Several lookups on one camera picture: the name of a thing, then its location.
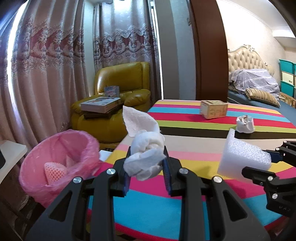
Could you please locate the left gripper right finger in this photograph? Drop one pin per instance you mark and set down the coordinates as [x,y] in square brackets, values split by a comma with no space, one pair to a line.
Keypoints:
[210,209]

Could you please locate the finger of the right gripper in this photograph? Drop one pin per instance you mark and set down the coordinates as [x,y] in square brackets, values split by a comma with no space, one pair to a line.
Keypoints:
[285,153]
[261,177]

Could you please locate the white foam block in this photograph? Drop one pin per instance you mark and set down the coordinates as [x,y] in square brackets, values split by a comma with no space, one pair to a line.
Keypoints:
[238,154]

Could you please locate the white paper packet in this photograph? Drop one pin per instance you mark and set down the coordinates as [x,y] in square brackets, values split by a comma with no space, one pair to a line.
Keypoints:
[245,124]

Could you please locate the white tissue wad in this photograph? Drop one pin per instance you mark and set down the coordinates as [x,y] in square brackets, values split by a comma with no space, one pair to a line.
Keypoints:
[147,148]

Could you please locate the yellow medicine box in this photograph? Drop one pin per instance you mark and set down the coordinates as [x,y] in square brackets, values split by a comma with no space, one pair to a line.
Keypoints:
[210,109]

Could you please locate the pink lined trash bin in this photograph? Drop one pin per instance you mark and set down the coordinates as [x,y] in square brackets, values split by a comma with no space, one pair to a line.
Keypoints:
[77,150]

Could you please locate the upper pink foam net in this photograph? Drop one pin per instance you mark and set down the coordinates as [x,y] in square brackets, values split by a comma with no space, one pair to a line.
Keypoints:
[54,171]

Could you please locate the yellow leather armchair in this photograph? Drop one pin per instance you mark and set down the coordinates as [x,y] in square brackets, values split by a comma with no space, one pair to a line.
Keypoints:
[109,128]

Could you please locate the gold striped pillow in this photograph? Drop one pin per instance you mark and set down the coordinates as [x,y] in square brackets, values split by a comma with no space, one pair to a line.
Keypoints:
[262,96]

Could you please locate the teal storage boxes stack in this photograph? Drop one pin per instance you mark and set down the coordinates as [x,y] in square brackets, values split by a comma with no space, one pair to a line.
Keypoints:
[287,83]

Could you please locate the striped colourful tablecloth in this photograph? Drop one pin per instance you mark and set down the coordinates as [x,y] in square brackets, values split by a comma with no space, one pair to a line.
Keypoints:
[148,212]

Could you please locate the white side table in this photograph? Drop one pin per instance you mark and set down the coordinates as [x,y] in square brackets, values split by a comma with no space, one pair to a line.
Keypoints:
[11,153]

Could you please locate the small blue box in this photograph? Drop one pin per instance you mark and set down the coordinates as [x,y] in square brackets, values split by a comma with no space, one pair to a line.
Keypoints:
[112,91]

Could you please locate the beige tufted headboard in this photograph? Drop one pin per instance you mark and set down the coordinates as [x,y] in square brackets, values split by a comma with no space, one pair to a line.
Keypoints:
[245,57]

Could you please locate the brown wooden door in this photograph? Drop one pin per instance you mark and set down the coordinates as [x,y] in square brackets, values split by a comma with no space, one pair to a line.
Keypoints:
[211,52]

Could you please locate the pink lace curtain left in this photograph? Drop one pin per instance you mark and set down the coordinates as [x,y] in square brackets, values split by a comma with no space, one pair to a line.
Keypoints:
[42,70]

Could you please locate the pink lace curtain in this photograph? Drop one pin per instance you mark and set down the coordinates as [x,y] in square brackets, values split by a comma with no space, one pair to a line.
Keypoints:
[42,70]
[123,32]

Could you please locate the pink lace curtain right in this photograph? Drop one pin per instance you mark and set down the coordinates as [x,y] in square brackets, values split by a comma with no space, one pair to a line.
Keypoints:
[123,32]

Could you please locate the wooden bed frame rail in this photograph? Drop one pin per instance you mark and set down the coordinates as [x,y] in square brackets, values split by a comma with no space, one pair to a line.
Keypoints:
[287,99]

